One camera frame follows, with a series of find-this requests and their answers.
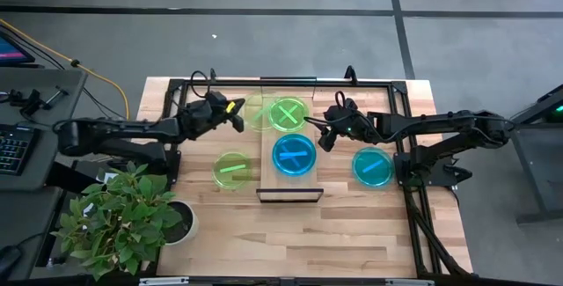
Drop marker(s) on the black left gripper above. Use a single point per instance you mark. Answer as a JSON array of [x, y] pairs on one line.
[[204, 116]]

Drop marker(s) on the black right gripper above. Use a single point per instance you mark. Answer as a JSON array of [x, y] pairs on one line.
[[352, 121]]

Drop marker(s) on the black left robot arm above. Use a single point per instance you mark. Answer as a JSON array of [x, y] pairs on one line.
[[114, 129]]

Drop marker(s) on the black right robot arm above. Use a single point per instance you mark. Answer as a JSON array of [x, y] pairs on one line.
[[440, 123]]

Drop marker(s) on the small yellow label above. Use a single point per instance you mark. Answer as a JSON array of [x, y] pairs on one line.
[[230, 107]]

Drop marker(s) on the black table clamp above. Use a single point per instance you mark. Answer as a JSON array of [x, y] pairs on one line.
[[350, 74], [213, 74]]

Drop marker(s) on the green potted plant white pot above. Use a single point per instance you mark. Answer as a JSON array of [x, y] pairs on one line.
[[123, 215]]

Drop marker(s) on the grey desk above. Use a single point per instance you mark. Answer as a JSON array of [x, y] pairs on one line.
[[61, 101]]

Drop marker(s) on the black clamp tool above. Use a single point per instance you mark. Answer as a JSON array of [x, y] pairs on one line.
[[31, 101]]

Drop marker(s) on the grey metal stand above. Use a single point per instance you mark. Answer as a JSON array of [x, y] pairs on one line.
[[541, 154]]

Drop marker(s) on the black keyboard coloured backlight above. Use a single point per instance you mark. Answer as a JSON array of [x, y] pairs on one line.
[[15, 149]]

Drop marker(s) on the computer monitor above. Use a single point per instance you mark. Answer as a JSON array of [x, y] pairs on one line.
[[11, 50]]

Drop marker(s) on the dark grey table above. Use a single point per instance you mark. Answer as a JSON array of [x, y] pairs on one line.
[[26, 224]]

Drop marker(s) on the black aluminium rig frame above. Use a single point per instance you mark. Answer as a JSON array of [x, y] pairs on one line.
[[237, 82]]

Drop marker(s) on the silver metal bracket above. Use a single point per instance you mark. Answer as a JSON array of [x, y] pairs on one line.
[[409, 282], [163, 281]]

